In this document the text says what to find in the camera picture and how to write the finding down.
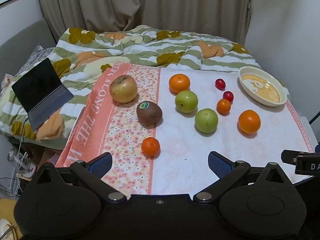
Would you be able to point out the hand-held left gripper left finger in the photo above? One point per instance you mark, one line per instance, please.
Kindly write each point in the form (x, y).
(101, 165)

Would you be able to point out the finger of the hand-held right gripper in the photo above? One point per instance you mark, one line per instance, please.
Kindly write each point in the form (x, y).
(288, 157)
(317, 148)

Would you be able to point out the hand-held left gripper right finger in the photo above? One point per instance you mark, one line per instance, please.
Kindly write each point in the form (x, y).
(220, 164)

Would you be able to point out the green apple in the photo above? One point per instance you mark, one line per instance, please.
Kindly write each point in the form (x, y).
(206, 120)
(186, 101)

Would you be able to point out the large orange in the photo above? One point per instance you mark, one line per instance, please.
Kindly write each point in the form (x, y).
(179, 83)
(249, 121)

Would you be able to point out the small mandarin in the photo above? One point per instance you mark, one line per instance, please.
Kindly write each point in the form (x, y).
(150, 147)

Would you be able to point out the small orange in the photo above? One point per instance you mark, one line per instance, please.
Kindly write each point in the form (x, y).
(223, 106)

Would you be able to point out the brown kiwi with green sticker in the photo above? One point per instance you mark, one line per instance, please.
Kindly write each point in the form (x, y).
(149, 114)

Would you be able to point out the cream oval plate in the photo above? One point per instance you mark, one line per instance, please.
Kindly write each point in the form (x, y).
(262, 87)

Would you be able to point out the pink floral tablecloth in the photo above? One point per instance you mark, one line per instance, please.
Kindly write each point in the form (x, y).
(180, 142)

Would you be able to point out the cardboard box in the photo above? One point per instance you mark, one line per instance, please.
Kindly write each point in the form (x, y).
(48, 156)

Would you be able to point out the red cherry tomato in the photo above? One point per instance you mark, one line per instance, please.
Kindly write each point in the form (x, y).
(228, 96)
(220, 84)

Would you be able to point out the small white appliance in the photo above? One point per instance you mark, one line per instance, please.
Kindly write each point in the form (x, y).
(27, 168)

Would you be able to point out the yellow-brown apple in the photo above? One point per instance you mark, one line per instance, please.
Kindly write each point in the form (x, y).
(123, 89)

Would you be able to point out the dark grey laptop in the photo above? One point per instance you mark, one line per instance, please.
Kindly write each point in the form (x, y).
(37, 82)

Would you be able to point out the white bowl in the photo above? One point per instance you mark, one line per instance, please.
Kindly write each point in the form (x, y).
(6, 230)

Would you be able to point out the green striped floral quilt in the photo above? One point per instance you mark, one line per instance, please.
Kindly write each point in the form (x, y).
(140, 45)

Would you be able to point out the grey floral pillow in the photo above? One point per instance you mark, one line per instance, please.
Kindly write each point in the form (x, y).
(35, 55)

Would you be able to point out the grey headboard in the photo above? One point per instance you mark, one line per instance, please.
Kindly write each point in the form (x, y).
(22, 37)

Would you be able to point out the beige curtain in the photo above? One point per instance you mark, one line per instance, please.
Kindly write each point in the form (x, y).
(150, 2)

